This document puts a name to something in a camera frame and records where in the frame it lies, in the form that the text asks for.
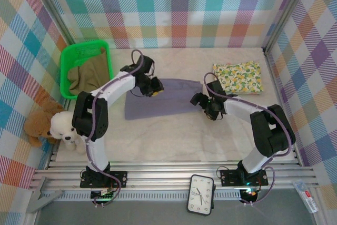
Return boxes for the green plastic basket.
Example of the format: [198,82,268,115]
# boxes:
[60,40,114,99]

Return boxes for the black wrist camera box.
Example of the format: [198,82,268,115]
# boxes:
[150,76,165,92]
[190,92,209,109]

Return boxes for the aluminium frame post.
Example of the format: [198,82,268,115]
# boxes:
[30,0,77,46]
[262,0,315,55]

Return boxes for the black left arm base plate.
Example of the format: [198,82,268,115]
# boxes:
[80,170,128,189]

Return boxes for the slotted grey cable duct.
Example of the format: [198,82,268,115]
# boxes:
[56,192,243,201]

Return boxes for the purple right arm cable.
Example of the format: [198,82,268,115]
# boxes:
[204,72,296,206]

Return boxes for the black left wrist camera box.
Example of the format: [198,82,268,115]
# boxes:
[150,76,165,92]

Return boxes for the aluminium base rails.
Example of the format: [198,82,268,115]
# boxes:
[31,160,316,192]

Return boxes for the khaki skirt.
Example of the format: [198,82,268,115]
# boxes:
[67,51,111,96]

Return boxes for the lemon print skirt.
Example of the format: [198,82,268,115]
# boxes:
[212,61,264,95]

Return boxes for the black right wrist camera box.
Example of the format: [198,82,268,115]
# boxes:
[190,92,209,109]

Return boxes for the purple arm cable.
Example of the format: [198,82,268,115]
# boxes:
[84,50,146,207]
[204,72,296,206]

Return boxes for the white plush dog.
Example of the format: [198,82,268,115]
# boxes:
[49,111,86,154]

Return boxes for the brown teddy bear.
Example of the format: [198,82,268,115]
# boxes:
[24,100,65,147]

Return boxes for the white rectangular clock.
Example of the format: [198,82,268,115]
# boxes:
[186,174,215,217]

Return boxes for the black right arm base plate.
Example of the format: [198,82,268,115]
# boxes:
[220,169,269,187]

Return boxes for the grey skirt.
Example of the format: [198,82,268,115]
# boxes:
[123,77,204,121]

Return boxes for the grey metal bracket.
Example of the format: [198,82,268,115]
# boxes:
[26,176,65,214]

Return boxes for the controller board with green light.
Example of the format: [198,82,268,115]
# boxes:
[241,188,261,202]
[91,188,116,201]

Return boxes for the aluminium side rail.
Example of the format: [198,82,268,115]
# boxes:
[263,47,303,168]
[44,140,63,170]

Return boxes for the clear packet with red label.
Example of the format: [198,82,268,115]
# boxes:
[292,180,320,214]

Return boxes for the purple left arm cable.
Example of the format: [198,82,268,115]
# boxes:
[84,50,146,207]

